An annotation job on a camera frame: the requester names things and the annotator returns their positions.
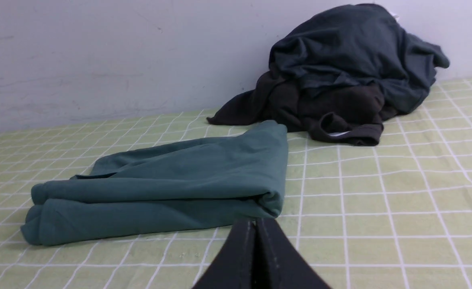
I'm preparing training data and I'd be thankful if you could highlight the dark brown crumpled garment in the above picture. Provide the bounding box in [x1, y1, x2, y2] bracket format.
[207, 71, 398, 147]

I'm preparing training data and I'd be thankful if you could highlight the dark teal crumpled shirt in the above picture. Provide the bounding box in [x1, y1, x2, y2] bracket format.
[269, 4, 450, 114]

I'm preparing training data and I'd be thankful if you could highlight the green long sleeve shirt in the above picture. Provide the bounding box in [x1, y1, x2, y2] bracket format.
[20, 120, 288, 246]

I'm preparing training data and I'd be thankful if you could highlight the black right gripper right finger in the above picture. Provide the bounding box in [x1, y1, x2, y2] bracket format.
[253, 218, 330, 289]

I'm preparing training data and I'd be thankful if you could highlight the green checkered tablecloth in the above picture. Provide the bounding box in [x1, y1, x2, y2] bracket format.
[0, 79, 472, 289]

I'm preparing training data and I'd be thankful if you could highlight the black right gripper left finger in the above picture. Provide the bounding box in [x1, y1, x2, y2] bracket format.
[193, 219, 256, 289]

